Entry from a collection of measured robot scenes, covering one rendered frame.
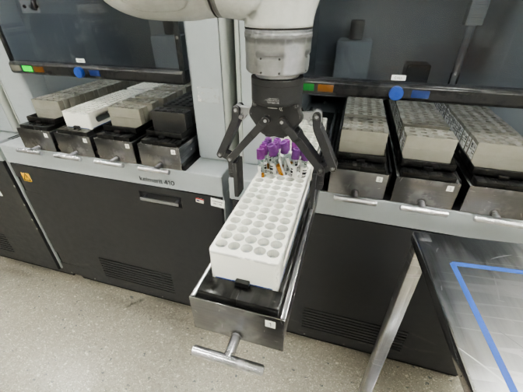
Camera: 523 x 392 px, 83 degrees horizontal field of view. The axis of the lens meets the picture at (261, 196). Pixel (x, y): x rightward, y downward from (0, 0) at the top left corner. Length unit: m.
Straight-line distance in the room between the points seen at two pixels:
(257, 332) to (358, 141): 0.54
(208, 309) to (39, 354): 1.18
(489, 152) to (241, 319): 0.67
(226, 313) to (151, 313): 1.07
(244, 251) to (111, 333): 1.12
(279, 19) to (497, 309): 0.45
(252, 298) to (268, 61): 0.31
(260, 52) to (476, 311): 0.42
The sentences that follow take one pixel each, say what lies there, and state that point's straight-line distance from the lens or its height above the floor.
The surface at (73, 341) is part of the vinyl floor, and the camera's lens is 1.54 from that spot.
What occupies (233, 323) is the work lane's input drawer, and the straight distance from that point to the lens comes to 0.45.
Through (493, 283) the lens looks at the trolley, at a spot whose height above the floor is 0.82.
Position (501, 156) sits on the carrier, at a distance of 0.88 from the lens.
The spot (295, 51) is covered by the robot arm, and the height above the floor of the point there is 1.09.
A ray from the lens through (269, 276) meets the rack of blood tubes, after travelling 0.41.
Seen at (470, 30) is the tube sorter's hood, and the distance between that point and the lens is 0.78.
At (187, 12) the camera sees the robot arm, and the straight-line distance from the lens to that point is 0.45.
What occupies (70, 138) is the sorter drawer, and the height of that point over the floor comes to 0.80.
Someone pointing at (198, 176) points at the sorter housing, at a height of 0.72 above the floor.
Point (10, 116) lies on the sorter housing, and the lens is 1.45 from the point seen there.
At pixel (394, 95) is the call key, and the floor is 0.98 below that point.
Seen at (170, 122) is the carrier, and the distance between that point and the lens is 0.95.
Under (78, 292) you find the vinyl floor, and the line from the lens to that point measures 1.71.
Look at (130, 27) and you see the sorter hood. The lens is 0.94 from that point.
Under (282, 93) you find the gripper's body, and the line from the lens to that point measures 0.43.
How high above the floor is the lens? 1.14
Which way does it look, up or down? 33 degrees down
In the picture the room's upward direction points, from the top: straight up
